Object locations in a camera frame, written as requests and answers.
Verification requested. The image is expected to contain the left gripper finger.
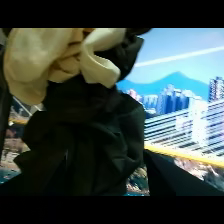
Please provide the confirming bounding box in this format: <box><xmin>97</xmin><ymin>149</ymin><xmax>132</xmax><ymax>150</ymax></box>
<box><xmin>143</xmin><ymin>149</ymin><xmax>224</xmax><ymax>197</ymax></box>

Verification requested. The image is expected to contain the black garment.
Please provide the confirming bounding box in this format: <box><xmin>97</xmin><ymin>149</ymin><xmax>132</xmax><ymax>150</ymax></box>
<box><xmin>0</xmin><ymin>28</ymin><xmax>152</xmax><ymax>197</ymax></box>

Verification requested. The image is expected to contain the cream garment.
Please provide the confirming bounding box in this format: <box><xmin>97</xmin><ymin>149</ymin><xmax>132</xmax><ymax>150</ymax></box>
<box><xmin>3</xmin><ymin>28</ymin><xmax>128</xmax><ymax>106</ymax></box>

